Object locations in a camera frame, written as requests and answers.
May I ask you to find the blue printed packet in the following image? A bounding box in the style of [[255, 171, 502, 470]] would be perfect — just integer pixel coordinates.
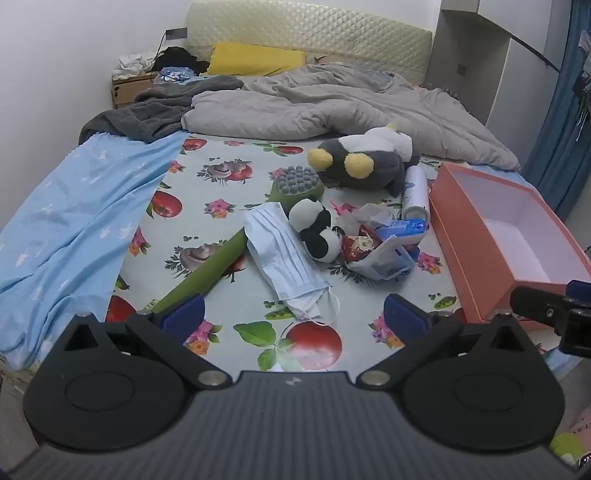
[[154, 67, 195, 85]]

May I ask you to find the light blue bed sheet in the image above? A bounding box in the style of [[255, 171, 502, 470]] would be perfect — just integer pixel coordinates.
[[0, 131, 190, 370]]

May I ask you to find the lime green bag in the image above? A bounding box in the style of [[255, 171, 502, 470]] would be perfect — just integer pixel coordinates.
[[549, 431, 585, 467]]

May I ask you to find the pink cardboard box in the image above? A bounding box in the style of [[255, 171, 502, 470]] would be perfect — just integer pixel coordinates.
[[428, 161, 591, 333]]

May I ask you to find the grey duvet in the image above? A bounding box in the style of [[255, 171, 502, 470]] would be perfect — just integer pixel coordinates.
[[181, 62, 522, 171]]

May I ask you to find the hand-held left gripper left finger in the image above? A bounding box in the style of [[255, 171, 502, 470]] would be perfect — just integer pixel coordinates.
[[62, 294, 229, 390]]

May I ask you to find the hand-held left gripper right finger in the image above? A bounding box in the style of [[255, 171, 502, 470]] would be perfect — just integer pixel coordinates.
[[358, 293, 532, 389]]

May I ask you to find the brown cardboard nightstand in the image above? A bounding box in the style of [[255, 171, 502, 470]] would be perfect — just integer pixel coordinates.
[[112, 71, 160, 109]]

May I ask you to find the blue white wipes packet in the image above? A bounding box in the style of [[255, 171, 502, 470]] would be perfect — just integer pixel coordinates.
[[346, 219, 430, 281]]

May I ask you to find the dark grey blanket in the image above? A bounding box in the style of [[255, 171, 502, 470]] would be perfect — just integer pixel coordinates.
[[78, 76, 245, 145]]

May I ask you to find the red cartoon snack packet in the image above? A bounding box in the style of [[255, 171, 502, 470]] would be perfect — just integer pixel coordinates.
[[341, 233, 384, 265]]

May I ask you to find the small panda plush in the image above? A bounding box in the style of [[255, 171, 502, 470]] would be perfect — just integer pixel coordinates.
[[288, 198, 345, 263]]

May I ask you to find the grey penguin plush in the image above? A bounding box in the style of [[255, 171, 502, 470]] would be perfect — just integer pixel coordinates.
[[307, 122, 422, 197]]

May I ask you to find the white crumpled cloth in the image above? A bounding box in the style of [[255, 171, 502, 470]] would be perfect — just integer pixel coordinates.
[[113, 51, 160, 80]]

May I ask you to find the cream quilted headboard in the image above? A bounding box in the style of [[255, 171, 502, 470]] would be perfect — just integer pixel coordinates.
[[186, 2, 433, 86]]

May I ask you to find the white spray can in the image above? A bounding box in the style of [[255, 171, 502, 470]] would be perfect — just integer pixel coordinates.
[[401, 165, 432, 222]]

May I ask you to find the blue face mask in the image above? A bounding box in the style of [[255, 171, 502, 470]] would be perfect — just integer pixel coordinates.
[[243, 203, 341, 324]]

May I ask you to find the black clothing pile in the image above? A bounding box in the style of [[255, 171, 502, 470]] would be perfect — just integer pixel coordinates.
[[152, 46, 211, 77]]

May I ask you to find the pink printed bag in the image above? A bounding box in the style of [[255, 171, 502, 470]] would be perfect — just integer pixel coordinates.
[[570, 406, 591, 439]]

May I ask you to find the blue curtain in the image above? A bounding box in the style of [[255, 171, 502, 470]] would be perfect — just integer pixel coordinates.
[[522, 0, 591, 222]]

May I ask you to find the fruit print mat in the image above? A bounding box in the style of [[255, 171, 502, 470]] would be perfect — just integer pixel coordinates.
[[104, 131, 546, 374]]

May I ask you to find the green massage brush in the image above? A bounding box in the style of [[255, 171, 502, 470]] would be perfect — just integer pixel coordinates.
[[148, 165, 324, 317]]

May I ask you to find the grey wardrobe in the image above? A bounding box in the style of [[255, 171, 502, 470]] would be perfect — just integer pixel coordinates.
[[425, 0, 568, 125]]

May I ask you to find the yellow pillow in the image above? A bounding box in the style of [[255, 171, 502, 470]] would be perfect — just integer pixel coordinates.
[[205, 42, 308, 77]]

